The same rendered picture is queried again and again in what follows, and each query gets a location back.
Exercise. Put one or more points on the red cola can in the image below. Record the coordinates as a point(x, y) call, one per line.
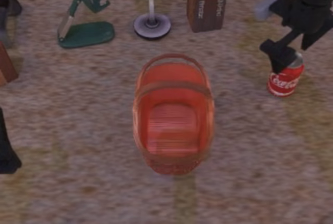
point(284, 82)

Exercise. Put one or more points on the orange wicker basket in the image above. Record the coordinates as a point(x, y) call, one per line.
point(173, 128)

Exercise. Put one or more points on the brown wooden utensil holder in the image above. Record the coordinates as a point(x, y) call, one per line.
point(206, 11)

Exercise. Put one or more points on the white wine glass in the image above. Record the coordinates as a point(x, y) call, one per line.
point(152, 24)

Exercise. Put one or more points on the green folding stand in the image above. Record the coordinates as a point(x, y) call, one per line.
point(86, 33)

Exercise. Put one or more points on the brown wooden block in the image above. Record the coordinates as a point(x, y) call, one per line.
point(6, 65)

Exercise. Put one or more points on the dark grey object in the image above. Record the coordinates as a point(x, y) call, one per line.
point(6, 8)

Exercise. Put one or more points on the black object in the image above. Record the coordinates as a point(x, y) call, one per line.
point(6, 151)

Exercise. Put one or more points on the grey camera box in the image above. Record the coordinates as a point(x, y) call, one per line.
point(268, 4)

